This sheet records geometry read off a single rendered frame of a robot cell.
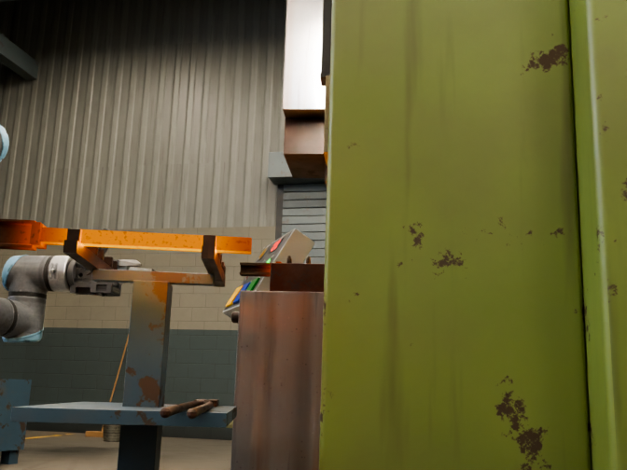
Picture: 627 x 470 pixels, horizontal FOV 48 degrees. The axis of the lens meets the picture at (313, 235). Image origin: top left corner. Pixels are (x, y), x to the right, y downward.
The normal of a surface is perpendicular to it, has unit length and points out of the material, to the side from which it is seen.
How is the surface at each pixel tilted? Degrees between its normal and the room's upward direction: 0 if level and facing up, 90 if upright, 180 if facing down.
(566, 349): 90
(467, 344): 90
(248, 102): 90
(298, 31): 90
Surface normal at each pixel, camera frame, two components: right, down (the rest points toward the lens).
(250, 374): -0.09, -0.21
